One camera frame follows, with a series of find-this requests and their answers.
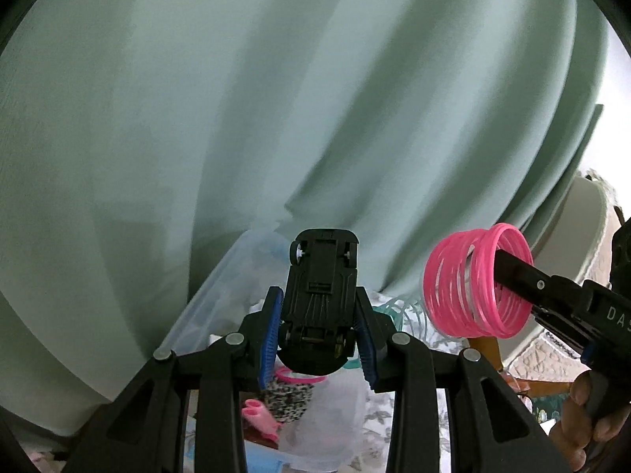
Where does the pink hair roller clip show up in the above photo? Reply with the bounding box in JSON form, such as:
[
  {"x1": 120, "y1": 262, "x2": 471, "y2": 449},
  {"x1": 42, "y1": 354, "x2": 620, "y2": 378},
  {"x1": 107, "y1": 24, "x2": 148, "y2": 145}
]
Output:
[{"x1": 241, "y1": 399, "x2": 281, "y2": 443}]

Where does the pink bangle stack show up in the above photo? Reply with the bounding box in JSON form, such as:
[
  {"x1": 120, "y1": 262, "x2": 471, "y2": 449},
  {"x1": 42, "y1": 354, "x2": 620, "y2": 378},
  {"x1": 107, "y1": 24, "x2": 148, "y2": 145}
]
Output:
[{"x1": 422, "y1": 223, "x2": 534, "y2": 339}]

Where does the leopard print scrunchie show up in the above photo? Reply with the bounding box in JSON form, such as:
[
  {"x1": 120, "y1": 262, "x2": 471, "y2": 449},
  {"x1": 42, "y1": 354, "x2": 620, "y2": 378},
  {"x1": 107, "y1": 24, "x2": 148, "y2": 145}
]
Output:
[{"x1": 262, "y1": 379, "x2": 314, "y2": 424}]

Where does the pink round mirror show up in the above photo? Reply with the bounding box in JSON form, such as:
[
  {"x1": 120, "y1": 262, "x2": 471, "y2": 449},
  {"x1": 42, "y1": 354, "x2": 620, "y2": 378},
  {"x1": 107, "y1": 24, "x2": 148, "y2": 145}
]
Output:
[{"x1": 275, "y1": 366, "x2": 326, "y2": 385}]

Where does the black small clip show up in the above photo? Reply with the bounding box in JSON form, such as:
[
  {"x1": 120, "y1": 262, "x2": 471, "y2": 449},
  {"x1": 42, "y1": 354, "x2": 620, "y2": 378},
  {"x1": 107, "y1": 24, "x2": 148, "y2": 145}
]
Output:
[{"x1": 278, "y1": 229, "x2": 358, "y2": 376}]

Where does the person's right hand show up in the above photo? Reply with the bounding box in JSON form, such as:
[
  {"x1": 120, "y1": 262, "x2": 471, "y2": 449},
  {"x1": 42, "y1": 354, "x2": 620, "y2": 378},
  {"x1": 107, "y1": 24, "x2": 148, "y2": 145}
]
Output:
[{"x1": 549, "y1": 372, "x2": 630, "y2": 472}]

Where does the quilted beige cover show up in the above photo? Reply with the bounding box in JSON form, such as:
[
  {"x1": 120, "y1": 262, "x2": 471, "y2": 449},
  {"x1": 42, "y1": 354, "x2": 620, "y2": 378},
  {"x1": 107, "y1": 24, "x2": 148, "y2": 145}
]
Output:
[{"x1": 507, "y1": 171, "x2": 631, "y2": 385}]

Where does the white bed headboard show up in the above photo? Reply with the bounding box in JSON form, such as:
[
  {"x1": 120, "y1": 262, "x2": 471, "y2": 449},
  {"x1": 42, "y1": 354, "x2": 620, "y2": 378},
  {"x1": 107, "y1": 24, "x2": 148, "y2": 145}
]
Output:
[{"x1": 501, "y1": 171, "x2": 617, "y2": 371}]

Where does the teal bangle stack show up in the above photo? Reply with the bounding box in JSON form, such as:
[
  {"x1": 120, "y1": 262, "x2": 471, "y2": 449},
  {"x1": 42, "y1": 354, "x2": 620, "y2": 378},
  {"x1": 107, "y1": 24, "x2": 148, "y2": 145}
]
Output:
[{"x1": 373, "y1": 298, "x2": 434, "y2": 341}]

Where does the clear plastic storage bin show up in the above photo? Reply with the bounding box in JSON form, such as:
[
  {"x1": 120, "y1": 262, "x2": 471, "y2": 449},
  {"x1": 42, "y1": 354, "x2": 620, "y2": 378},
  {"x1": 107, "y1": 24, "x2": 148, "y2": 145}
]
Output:
[{"x1": 161, "y1": 229, "x2": 368, "y2": 472}]

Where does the green curtain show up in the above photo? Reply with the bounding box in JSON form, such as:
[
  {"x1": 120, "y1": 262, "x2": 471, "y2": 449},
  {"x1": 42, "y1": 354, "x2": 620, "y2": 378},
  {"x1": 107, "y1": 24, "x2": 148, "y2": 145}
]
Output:
[{"x1": 1, "y1": 0, "x2": 607, "y2": 436}]

